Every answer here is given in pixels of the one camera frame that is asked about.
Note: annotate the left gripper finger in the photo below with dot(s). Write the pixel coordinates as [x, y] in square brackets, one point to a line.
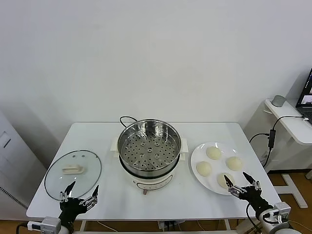
[69, 190]
[93, 196]

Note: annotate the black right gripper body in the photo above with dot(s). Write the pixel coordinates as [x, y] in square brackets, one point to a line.
[252, 196]

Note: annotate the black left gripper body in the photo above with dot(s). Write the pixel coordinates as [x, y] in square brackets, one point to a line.
[70, 207]

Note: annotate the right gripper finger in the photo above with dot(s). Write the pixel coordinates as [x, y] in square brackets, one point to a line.
[230, 185]
[251, 181]

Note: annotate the white steamed baozi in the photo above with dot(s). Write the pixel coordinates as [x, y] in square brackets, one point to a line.
[234, 162]
[221, 180]
[204, 168]
[213, 153]

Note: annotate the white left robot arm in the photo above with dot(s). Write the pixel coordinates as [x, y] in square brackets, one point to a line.
[64, 230]

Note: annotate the perforated steel steamer basket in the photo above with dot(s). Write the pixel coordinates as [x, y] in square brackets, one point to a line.
[136, 148]

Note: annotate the glass pot lid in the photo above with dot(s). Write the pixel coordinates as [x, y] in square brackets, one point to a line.
[56, 178]

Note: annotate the white round plate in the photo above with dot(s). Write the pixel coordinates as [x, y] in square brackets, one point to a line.
[197, 158]

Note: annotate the black usb hub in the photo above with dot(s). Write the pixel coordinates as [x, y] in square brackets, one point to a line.
[271, 139]

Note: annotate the white electric cooking pot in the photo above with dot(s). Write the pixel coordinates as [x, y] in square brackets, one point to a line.
[151, 181]

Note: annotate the white cabinet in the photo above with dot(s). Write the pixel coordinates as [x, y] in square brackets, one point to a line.
[14, 158]

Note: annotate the white side desk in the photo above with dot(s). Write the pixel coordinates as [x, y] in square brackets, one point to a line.
[292, 126]

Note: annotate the white power strip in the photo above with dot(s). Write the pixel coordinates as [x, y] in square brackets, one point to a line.
[170, 223]

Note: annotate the black laptop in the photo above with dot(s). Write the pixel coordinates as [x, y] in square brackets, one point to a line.
[307, 90]

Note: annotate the white table frame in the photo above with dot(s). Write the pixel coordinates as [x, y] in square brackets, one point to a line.
[83, 225]

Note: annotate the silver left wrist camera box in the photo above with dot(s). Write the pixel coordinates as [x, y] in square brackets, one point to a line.
[50, 224]

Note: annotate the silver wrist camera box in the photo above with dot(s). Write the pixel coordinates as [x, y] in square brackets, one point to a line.
[282, 212]
[50, 224]

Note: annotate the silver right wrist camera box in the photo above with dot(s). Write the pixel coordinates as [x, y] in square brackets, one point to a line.
[282, 212]

